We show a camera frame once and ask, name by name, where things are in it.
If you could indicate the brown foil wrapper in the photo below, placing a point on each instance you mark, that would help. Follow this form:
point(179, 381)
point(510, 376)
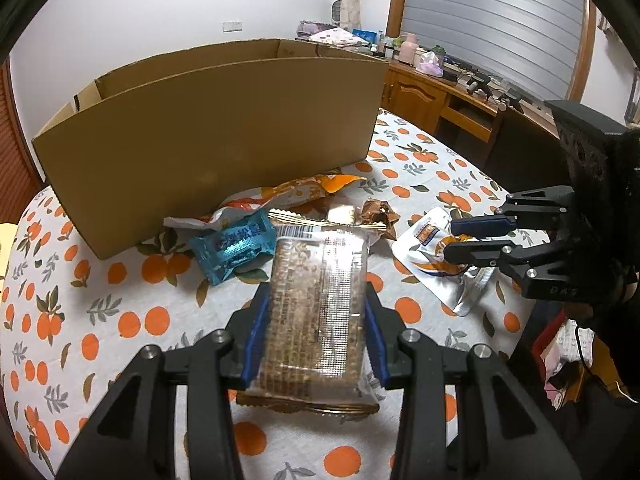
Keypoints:
point(377, 210)

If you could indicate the orange and white snack bag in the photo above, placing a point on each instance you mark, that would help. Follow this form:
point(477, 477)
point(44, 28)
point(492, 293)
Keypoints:
point(295, 192)

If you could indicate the black device on stand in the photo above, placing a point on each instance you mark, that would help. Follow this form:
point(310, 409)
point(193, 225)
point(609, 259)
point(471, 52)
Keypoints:
point(480, 84)
point(512, 100)

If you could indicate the pink thermos bottle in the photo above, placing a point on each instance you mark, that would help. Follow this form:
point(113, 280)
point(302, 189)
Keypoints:
point(409, 50)

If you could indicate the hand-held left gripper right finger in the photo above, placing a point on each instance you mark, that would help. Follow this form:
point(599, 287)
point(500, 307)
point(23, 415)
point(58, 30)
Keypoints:
point(375, 345)

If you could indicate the clear packet of brown cake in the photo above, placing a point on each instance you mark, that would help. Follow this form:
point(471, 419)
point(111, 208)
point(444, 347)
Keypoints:
point(315, 300)

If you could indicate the brown cardboard box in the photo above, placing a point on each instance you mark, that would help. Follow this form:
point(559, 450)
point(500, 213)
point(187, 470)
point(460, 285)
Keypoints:
point(200, 150)

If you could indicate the wooden louvered wardrobe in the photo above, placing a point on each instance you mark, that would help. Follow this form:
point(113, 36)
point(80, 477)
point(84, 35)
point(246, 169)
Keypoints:
point(15, 160)

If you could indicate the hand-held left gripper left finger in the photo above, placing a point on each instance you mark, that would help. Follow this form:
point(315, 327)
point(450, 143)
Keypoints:
point(255, 340)

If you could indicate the white wall socket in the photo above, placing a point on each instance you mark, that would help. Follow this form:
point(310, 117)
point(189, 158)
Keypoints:
point(232, 25)

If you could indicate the blue box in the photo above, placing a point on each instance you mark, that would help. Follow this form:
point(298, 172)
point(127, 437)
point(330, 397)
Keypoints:
point(366, 36)

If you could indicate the blue snack packet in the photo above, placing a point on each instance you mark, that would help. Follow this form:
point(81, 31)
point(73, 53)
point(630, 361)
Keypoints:
point(230, 250)

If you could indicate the grey window blind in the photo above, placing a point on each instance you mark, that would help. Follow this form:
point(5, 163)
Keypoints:
point(490, 20)

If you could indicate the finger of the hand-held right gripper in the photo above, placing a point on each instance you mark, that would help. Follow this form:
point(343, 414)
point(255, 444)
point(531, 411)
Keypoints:
point(475, 255)
point(480, 225)

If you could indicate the orange fruit print bedsheet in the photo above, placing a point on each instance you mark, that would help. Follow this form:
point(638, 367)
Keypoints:
point(125, 360)

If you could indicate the purple patterned pack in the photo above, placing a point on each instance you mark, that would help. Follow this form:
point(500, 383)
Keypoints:
point(315, 30)

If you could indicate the folded floral cloth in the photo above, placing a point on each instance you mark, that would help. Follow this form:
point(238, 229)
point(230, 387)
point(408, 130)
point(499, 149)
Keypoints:
point(337, 39)

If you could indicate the white round desk fan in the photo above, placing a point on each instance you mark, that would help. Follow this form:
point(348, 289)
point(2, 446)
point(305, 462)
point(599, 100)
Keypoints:
point(337, 12)

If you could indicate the wooden sideboard cabinet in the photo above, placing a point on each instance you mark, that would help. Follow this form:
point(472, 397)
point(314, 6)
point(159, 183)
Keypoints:
point(415, 100)

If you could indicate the white orange snack pouch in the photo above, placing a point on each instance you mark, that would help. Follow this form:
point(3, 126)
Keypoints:
point(425, 255)

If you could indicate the pink tissue pack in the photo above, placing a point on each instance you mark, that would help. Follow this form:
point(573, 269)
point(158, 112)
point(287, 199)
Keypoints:
point(428, 65)

